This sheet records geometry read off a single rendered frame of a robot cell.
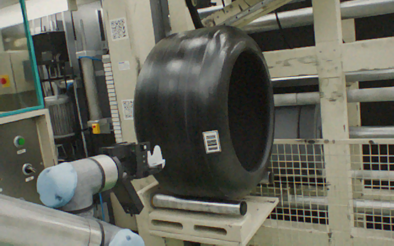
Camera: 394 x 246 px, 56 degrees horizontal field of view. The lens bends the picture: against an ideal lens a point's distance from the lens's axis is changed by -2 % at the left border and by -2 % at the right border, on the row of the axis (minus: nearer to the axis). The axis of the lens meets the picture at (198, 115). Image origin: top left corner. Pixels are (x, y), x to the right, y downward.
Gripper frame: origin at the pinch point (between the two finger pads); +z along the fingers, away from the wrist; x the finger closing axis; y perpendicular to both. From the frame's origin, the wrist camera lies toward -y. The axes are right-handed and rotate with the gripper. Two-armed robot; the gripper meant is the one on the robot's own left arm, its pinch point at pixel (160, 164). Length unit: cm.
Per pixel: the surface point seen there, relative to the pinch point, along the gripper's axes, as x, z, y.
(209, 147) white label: -9.4, 10.0, 3.1
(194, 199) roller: 5.5, 24.8, -16.5
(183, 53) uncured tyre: -0.4, 14.3, 29.6
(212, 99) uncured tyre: -10.6, 11.3, 15.8
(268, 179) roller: -11, 52, -15
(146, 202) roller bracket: 22.8, 21.4, -17.8
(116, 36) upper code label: 33, 24, 41
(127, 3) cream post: 26, 23, 51
